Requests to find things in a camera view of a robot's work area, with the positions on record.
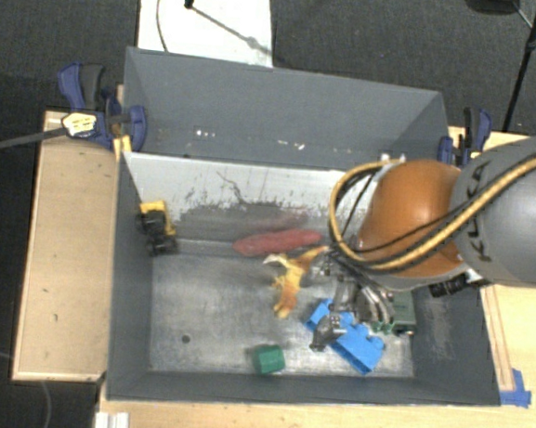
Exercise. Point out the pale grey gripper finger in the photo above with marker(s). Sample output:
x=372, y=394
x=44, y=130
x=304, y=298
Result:
x=336, y=320
x=321, y=336

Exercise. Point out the red oblong toy food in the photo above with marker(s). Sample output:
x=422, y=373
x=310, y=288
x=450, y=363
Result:
x=275, y=242

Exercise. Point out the yellow toy truck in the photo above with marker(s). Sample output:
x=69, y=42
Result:
x=157, y=226

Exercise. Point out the dark green flat block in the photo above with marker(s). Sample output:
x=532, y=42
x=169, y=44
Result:
x=404, y=311

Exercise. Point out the pale wood board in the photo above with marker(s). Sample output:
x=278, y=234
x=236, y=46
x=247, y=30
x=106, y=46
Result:
x=70, y=261

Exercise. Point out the black cylinder on white bracket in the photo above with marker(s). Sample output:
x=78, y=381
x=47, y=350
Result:
x=448, y=285

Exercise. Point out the grey metal bin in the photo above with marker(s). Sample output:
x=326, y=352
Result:
x=223, y=298

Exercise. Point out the blue toy building brick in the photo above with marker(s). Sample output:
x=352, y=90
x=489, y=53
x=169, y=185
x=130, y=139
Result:
x=359, y=347

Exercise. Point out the small green block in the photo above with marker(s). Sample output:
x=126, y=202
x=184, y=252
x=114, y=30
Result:
x=268, y=360

